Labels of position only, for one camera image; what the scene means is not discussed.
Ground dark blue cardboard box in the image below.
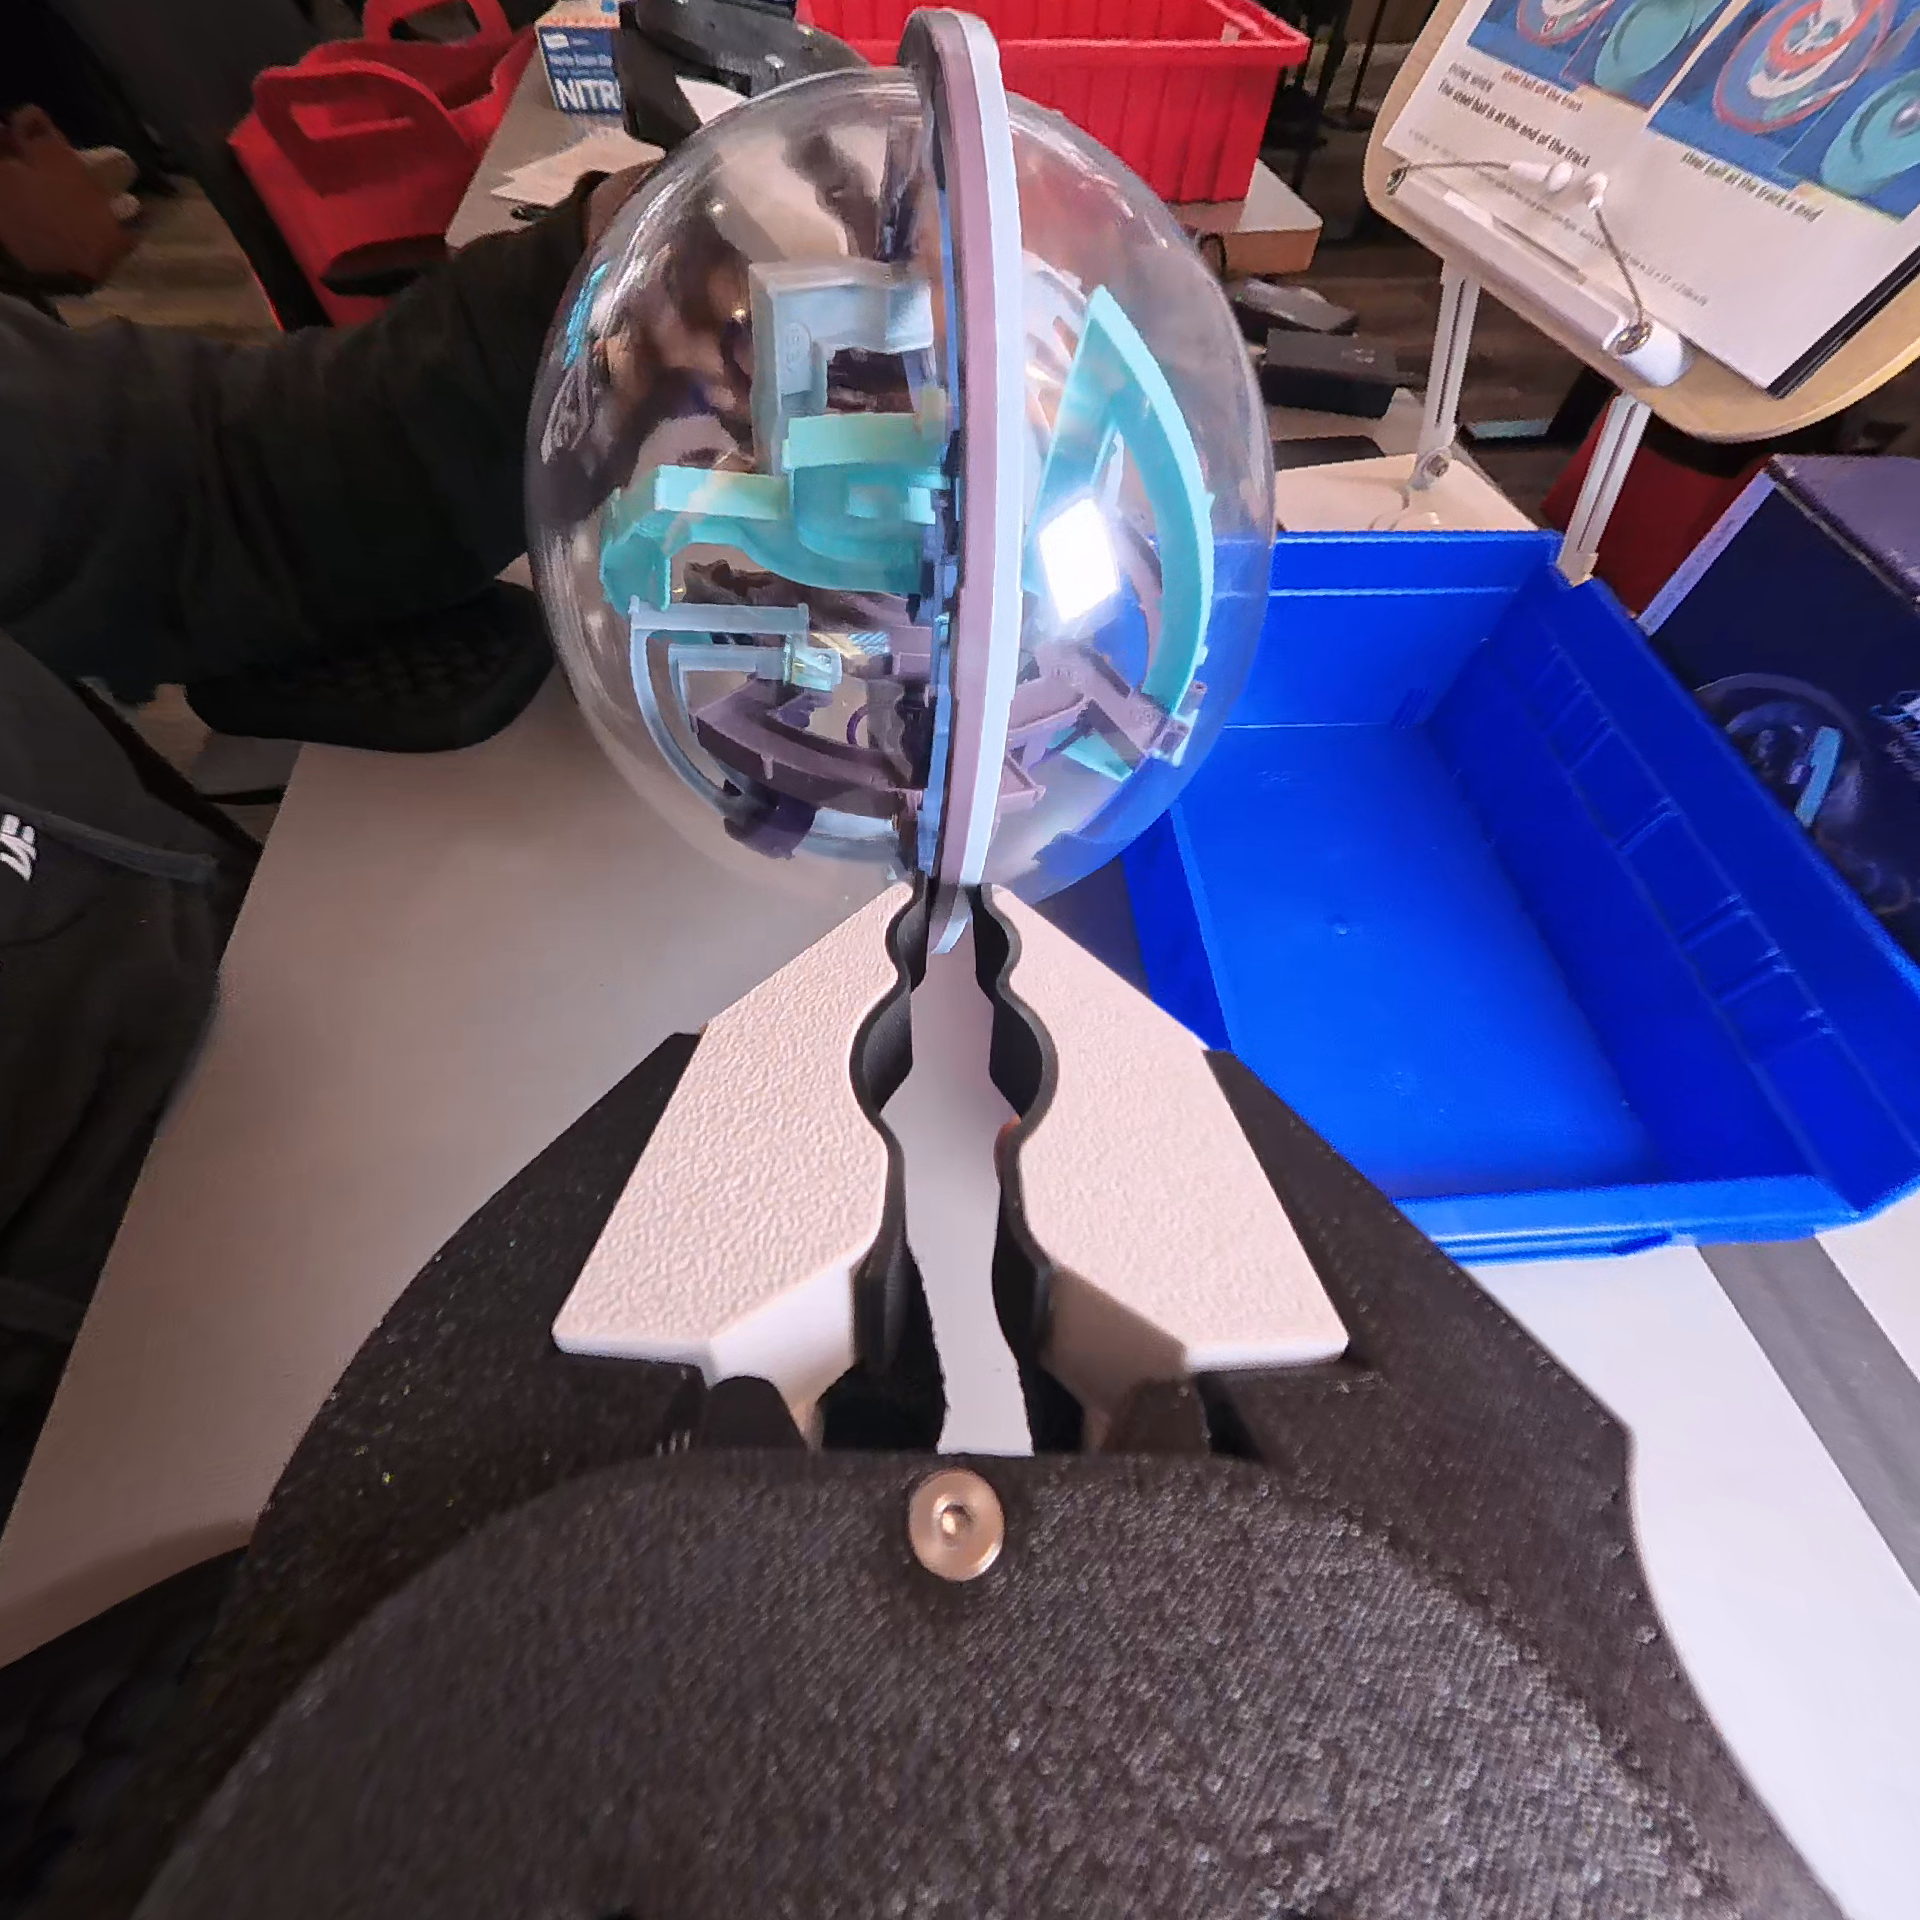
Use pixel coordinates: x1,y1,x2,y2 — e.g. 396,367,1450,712
1642,455,1920,961

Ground red plastic bin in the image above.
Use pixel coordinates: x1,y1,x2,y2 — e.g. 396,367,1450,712
796,0,1315,204

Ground clear maze ball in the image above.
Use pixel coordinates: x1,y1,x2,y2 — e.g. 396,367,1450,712
526,6,1277,953

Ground blue plastic bin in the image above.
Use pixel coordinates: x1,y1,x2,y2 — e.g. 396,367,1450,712
1118,527,1920,1262

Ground black power brick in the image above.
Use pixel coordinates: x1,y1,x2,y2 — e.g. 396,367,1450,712
1260,327,1404,413

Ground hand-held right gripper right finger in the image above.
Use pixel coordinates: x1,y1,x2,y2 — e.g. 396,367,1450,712
982,881,1353,1445

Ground blue white glove box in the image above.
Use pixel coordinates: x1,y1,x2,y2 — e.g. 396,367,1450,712
534,0,623,118

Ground white easel legs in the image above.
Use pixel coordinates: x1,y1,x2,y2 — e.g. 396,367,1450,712
1395,270,1659,578

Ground white page holder clip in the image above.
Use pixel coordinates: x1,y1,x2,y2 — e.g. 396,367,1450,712
1388,150,1695,384

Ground person's left forearm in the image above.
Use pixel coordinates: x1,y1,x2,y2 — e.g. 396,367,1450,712
0,181,602,693

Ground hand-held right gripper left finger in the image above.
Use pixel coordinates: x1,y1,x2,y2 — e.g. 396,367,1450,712
550,881,922,1441

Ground dark red bag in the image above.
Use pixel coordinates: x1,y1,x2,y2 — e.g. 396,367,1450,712
1546,433,1772,601

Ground black armrest pad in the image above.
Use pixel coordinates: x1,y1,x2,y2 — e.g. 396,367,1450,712
187,584,557,751

